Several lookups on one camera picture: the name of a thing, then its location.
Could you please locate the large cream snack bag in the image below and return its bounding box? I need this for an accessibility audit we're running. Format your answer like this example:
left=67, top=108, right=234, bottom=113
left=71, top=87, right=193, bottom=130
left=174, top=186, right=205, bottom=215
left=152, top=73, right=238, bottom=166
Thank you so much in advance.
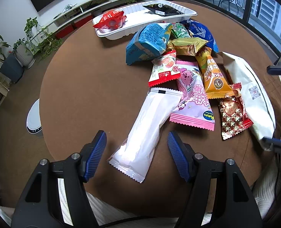
left=218, top=51, right=276, bottom=151

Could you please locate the red brown patterned packet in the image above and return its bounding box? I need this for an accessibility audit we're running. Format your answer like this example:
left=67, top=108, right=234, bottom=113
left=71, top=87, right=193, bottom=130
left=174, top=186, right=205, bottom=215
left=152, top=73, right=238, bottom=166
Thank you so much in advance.
left=219, top=83, right=253, bottom=140

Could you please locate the orange snack bar packet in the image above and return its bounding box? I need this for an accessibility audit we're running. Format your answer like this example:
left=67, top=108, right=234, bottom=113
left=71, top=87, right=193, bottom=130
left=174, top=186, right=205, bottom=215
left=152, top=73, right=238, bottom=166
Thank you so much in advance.
left=195, top=46, right=234, bottom=99

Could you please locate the dark blue snack bag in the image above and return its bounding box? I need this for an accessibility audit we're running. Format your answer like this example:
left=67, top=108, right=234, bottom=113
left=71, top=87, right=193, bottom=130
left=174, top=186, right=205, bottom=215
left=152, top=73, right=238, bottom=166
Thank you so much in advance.
left=181, top=19, right=219, bottom=53

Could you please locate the pink cartoon snack bag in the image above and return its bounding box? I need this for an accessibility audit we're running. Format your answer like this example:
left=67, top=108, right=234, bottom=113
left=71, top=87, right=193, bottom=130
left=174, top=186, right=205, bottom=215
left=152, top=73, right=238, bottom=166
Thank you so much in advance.
left=169, top=60, right=215, bottom=131

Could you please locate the gold snack packet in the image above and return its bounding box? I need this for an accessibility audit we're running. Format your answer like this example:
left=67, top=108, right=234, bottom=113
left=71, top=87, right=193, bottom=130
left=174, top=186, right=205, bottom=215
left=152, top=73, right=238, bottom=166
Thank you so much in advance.
left=166, top=37, right=208, bottom=57

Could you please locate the long white snack packet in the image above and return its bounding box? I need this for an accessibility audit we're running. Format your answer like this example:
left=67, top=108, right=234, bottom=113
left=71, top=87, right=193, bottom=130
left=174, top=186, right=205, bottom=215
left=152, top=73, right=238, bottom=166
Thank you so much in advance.
left=109, top=88, right=183, bottom=183

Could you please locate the green snack packet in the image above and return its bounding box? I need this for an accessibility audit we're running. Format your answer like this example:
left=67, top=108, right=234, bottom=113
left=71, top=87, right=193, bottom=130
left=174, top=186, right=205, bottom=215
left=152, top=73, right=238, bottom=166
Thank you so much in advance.
left=171, top=22, right=191, bottom=39

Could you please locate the red white peach packet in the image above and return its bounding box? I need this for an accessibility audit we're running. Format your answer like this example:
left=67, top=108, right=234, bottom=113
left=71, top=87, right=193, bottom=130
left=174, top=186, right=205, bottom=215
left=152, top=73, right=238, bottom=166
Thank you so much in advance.
left=148, top=50, right=181, bottom=87

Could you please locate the light blue snack bag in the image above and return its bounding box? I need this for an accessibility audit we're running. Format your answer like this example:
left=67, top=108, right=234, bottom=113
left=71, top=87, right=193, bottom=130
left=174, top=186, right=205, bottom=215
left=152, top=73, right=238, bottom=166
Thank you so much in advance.
left=125, top=23, right=173, bottom=65

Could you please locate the black snack packet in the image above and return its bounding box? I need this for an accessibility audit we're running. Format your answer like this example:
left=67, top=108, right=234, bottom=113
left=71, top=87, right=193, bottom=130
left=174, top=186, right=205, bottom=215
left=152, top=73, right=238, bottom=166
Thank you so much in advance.
left=144, top=3, right=183, bottom=17

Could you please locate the red snack packet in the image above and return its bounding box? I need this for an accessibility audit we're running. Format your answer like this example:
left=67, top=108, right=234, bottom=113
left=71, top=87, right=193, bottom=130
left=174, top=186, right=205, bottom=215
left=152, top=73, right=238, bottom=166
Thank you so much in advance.
left=93, top=10, right=127, bottom=30

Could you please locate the white round stool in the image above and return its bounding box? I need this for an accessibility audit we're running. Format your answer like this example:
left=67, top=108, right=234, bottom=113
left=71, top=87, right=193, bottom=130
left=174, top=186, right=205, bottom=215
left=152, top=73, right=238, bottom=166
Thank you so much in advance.
left=26, top=99, right=42, bottom=135

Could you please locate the dark blue planter left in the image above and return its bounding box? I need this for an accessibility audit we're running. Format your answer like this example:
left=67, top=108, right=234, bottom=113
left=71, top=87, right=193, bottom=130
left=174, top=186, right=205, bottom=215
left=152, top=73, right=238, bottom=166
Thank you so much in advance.
left=0, top=53, right=24, bottom=83

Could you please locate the white planter left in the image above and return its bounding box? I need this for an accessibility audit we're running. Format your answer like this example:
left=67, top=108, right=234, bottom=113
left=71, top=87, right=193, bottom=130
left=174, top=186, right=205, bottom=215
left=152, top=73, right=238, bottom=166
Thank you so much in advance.
left=14, top=43, right=36, bottom=69

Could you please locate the white plastic tray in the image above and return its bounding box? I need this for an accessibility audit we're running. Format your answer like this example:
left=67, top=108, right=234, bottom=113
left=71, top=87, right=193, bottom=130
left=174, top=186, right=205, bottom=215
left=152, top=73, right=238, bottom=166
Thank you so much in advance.
left=95, top=0, right=197, bottom=40

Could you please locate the white tv console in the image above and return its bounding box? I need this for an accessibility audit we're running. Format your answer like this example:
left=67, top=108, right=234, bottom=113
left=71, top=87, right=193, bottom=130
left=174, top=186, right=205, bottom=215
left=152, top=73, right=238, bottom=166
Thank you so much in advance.
left=25, top=0, right=136, bottom=45

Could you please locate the red storage box left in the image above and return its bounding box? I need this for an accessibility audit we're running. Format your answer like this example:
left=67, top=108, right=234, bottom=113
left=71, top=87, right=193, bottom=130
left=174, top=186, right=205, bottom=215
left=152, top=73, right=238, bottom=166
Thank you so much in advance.
left=56, top=24, right=75, bottom=39

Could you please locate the red storage box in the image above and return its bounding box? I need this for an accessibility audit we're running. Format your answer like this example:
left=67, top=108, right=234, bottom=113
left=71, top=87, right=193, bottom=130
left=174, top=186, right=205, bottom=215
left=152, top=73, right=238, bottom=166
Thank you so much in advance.
left=74, top=14, right=93, bottom=28
left=56, top=24, right=75, bottom=39

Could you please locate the red storage box right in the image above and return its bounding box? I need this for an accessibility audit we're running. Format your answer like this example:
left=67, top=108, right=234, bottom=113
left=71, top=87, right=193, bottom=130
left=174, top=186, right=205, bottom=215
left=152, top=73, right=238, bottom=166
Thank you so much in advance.
left=74, top=14, right=93, bottom=28

